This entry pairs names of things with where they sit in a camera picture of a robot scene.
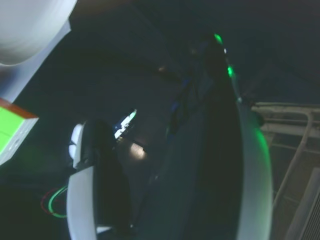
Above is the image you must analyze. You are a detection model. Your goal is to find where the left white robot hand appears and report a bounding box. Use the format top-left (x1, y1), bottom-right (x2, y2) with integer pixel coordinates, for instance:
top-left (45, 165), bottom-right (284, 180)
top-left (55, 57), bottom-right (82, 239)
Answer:
top-left (66, 32), bottom-right (275, 240)

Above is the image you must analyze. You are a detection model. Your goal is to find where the Rubik's cube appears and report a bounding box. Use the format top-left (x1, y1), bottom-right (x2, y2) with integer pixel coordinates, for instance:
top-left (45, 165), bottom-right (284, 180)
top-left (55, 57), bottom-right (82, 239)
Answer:
top-left (0, 97), bottom-right (40, 166)

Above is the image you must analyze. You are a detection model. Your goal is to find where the white paper cup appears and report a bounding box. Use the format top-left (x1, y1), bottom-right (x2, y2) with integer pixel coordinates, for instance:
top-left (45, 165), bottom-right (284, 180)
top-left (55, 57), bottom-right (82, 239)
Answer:
top-left (0, 0), bottom-right (77, 66)

